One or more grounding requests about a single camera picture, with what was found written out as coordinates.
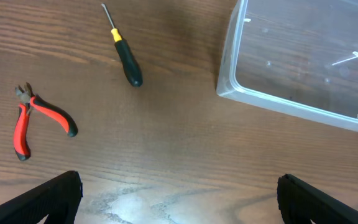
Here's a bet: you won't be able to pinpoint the clear plastic container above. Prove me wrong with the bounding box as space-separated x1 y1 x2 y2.
216 0 358 132

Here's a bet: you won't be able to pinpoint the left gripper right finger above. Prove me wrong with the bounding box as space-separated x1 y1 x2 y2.
277 174 358 224

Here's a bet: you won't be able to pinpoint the black yellow screwdriver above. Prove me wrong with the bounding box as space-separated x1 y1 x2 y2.
101 3 143 87

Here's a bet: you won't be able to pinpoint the red black pliers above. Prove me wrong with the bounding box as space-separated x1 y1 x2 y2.
13 83 78 161

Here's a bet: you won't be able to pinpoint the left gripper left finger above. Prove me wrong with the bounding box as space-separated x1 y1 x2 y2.
0 170 83 224

